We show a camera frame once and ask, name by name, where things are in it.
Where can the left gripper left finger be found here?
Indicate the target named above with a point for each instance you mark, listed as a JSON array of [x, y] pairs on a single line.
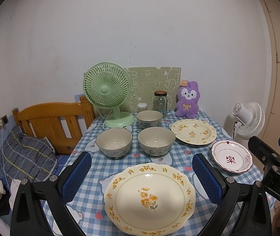
[[28, 217]]

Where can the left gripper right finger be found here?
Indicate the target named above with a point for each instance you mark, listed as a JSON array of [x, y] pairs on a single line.
[[254, 216]]

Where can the small red white plate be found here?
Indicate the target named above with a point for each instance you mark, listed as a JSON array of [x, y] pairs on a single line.
[[231, 156]]

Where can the round yellow floral plate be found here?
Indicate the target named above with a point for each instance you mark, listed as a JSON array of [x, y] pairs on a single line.
[[194, 132]]

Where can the ceramic bowl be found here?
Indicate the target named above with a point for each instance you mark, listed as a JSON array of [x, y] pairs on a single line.
[[156, 141], [115, 143], [148, 118]]

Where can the white standing fan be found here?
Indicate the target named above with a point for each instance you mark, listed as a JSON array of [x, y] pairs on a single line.
[[250, 119]]

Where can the grey plaid pillow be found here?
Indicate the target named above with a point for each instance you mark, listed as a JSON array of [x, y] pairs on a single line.
[[22, 156]]

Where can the large scalloped yellow floral plate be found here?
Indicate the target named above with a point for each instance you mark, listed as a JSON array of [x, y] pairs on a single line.
[[149, 199]]

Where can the wooden bed headboard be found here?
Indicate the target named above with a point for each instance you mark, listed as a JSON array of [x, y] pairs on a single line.
[[57, 121]]

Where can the purple plush bunny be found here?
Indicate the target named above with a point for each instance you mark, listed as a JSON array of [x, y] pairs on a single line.
[[187, 99]]

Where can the glass jar with black lid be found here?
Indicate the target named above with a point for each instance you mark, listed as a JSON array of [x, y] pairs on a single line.
[[160, 102]]

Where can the blue checkered tablecloth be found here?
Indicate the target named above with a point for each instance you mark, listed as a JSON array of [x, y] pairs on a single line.
[[87, 207]]

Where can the green cartoon board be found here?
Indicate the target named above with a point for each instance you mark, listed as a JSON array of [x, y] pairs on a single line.
[[144, 81]]

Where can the green desk fan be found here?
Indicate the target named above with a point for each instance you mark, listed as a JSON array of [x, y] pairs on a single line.
[[107, 86]]

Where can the wall power socket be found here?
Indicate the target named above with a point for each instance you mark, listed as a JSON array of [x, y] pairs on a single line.
[[3, 121]]

